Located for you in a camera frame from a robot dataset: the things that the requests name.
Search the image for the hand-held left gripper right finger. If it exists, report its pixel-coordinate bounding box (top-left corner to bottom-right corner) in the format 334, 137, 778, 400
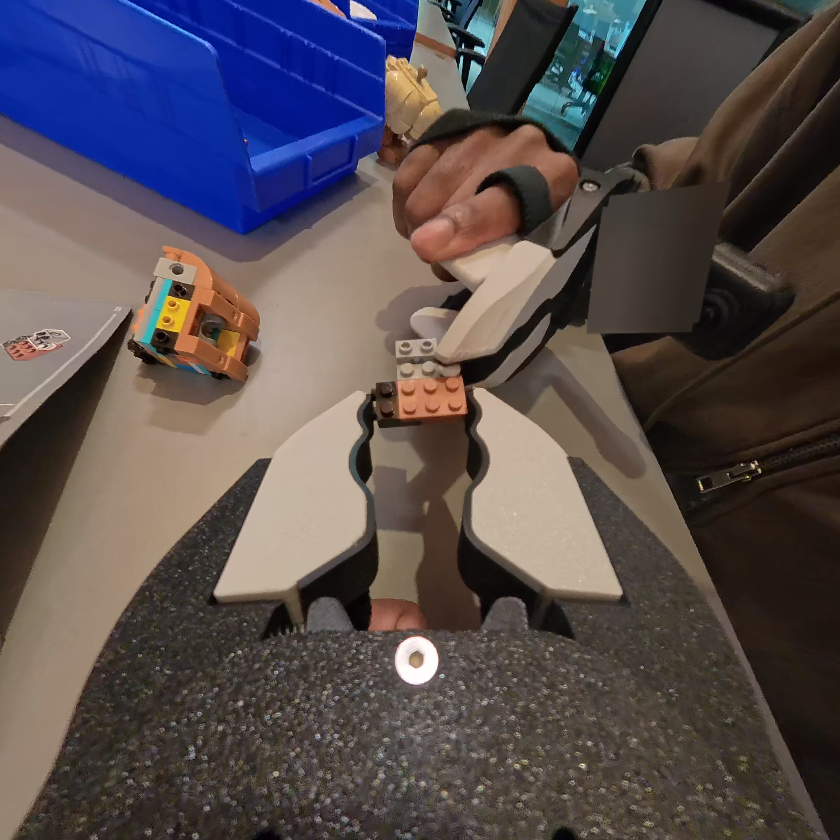
459, 386, 624, 603

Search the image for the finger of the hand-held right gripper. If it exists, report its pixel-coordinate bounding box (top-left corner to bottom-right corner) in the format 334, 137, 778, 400
435, 226, 595, 363
459, 305, 568, 390

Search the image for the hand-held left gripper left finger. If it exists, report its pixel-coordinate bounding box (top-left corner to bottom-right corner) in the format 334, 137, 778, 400
212, 390, 379, 606

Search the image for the grey hinge brick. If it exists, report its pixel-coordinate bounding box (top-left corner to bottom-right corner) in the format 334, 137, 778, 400
394, 336, 442, 382

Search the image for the orange brick plate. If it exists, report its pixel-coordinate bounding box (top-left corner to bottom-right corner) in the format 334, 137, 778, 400
394, 377, 470, 421

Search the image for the black brick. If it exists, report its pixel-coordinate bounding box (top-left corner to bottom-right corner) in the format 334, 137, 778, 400
371, 382, 403, 427

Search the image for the grey instruction booklet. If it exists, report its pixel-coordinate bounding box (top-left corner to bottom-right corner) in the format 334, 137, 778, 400
0, 287, 132, 454

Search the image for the person's right forearm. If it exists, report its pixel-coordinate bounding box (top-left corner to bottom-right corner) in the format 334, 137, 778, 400
630, 7, 840, 253

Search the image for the grey desk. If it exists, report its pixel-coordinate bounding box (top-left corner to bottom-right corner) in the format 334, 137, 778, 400
0, 0, 828, 840

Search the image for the person's right hand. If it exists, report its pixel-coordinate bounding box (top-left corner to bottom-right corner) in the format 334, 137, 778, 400
392, 108, 584, 265

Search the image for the person's left hand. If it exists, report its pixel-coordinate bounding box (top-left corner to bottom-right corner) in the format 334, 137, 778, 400
369, 597, 429, 632

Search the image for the black monitor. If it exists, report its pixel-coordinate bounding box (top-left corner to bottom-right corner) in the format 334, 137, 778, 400
577, 0, 808, 172

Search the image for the black office chair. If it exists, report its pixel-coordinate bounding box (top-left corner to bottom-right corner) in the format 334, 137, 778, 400
469, 0, 580, 132

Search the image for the tan brick figure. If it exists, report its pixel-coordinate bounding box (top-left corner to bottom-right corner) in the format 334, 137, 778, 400
377, 54, 442, 165

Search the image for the orange brick model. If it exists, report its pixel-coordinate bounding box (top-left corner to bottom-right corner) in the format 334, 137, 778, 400
128, 246, 261, 383

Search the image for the person's brown jacket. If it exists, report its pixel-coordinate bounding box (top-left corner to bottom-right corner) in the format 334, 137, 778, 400
607, 217, 840, 840

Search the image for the blue storage bin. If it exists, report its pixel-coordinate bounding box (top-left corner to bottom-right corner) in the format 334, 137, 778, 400
0, 0, 387, 236
348, 0, 421, 59

